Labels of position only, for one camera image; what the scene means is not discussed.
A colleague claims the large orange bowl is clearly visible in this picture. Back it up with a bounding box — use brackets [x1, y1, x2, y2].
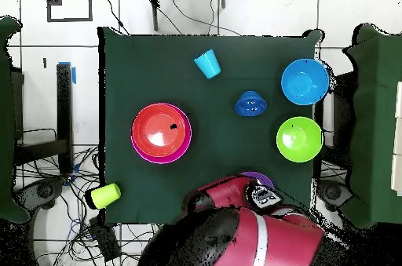
[131, 104, 188, 158]

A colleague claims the purple bowl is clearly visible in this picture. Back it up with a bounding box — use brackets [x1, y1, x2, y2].
[239, 170, 276, 191]

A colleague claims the pink bowl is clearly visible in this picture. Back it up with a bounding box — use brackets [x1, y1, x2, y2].
[130, 102, 193, 165]

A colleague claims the small dark blue bowl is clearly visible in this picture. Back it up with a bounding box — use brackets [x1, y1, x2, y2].
[234, 90, 269, 118]

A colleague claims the dark green table cloth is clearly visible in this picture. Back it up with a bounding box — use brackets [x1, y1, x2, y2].
[97, 26, 324, 227]

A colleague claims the light blue cup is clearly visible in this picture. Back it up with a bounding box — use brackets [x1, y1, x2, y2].
[193, 48, 221, 80]

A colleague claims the lime green bowl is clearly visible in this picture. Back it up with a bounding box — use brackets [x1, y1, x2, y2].
[276, 116, 324, 163]

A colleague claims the light blue bowl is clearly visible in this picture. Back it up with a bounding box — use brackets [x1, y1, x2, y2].
[280, 58, 331, 106]

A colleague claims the lime green cup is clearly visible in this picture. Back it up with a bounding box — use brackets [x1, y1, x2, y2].
[90, 183, 122, 210]

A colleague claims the black tripod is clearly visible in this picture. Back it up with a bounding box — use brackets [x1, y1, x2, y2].
[141, 0, 227, 32]

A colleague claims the black grey floor device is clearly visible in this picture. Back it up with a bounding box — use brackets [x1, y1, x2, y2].
[13, 177, 65, 213]
[316, 179, 354, 212]

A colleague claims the black power strip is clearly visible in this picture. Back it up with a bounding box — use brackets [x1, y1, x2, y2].
[89, 217, 122, 262]

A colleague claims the green cloth side table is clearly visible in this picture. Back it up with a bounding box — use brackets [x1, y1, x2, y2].
[338, 24, 402, 229]
[0, 16, 31, 224]

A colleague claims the tangle of cables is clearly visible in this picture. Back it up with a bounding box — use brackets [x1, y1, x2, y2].
[15, 146, 158, 266]

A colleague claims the black metal frame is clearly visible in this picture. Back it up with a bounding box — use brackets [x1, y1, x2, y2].
[13, 62, 76, 176]

